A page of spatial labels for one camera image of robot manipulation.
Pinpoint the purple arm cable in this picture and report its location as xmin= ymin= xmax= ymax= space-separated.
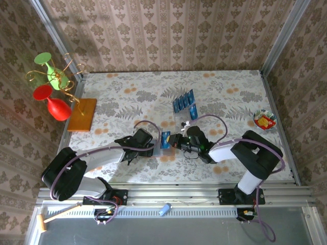
xmin=189 ymin=114 xmax=286 ymax=242
xmin=50 ymin=119 xmax=163 ymax=227

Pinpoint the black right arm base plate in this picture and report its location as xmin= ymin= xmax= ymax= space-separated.
xmin=218 ymin=188 xmax=266 ymax=206

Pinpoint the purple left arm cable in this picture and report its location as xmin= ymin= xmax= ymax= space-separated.
xmin=50 ymin=119 xmax=163 ymax=227

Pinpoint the aluminium table side rail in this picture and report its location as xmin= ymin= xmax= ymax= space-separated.
xmin=50 ymin=73 xmax=86 ymax=186
xmin=260 ymin=70 xmax=301 ymax=186

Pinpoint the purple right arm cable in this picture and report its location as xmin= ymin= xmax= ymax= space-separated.
xmin=189 ymin=114 xmax=286 ymax=242

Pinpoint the gold wire rack wooden base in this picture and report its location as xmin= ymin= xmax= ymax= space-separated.
xmin=26 ymin=53 xmax=98 ymax=133

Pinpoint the red candy wrapper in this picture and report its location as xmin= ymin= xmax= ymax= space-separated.
xmin=255 ymin=117 xmax=277 ymax=130

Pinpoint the group of blue cards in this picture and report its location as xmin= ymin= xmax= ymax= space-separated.
xmin=172 ymin=89 xmax=200 ymax=126

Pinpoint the tan leather card holder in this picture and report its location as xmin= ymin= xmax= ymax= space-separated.
xmin=152 ymin=137 xmax=177 ymax=157

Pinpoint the green plastic wine glass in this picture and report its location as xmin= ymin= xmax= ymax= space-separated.
xmin=34 ymin=52 xmax=71 ymax=91

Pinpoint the grey metal sheet panel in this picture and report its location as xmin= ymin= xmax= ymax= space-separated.
xmin=38 ymin=216 xmax=314 ymax=245

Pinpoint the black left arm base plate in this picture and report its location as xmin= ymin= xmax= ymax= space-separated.
xmin=83 ymin=189 xmax=128 ymax=206

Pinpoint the wooden mallet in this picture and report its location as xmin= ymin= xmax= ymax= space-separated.
xmin=37 ymin=202 xmax=83 ymax=233

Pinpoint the white slotted cable duct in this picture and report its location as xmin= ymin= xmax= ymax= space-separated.
xmin=46 ymin=206 xmax=240 ymax=218

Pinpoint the aluminium corner post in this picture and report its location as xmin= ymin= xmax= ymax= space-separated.
xmin=28 ymin=0 xmax=85 ymax=81
xmin=260 ymin=0 xmax=312 ymax=76

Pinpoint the floral patterned table cover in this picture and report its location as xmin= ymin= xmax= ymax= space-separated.
xmin=54 ymin=70 xmax=294 ymax=183

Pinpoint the red plastic wine glass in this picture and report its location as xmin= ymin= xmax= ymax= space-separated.
xmin=33 ymin=84 xmax=73 ymax=121

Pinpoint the aluminium mounting rail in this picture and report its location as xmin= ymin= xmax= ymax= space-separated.
xmin=35 ymin=186 xmax=315 ymax=208

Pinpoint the black connector block with wires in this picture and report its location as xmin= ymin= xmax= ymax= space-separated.
xmin=93 ymin=207 xmax=120 ymax=227
xmin=236 ymin=208 xmax=259 ymax=225

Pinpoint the small blue cylindrical tube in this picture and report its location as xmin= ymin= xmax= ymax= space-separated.
xmin=158 ymin=203 xmax=172 ymax=217

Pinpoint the patterned ceramic bowl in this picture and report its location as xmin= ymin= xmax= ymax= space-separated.
xmin=252 ymin=109 xmax=278 ymax=131

